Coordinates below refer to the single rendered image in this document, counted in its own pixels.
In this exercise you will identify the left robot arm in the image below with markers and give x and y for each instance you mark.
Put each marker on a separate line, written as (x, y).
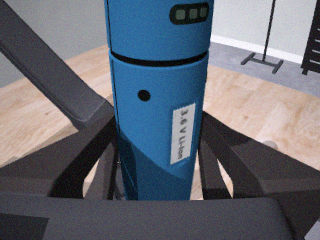
(53, 77)

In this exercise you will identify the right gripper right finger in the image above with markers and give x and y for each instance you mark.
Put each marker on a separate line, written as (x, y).
(257, 170)

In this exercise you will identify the blue nut driver barrel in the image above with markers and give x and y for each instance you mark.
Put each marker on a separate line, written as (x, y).
(159, 51)

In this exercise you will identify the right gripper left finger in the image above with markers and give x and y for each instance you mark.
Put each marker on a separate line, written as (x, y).
(60, 168)

